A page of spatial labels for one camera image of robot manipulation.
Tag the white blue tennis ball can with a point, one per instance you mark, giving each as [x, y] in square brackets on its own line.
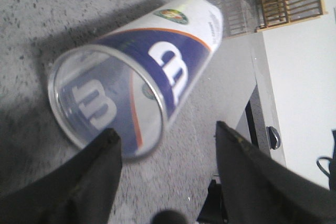
[136, 78]

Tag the white cabinet with handle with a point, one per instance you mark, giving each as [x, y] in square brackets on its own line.
[294, 92]

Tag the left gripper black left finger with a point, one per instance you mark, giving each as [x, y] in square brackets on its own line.
[82, 190]

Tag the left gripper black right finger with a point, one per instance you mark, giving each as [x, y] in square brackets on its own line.
[257, 189]

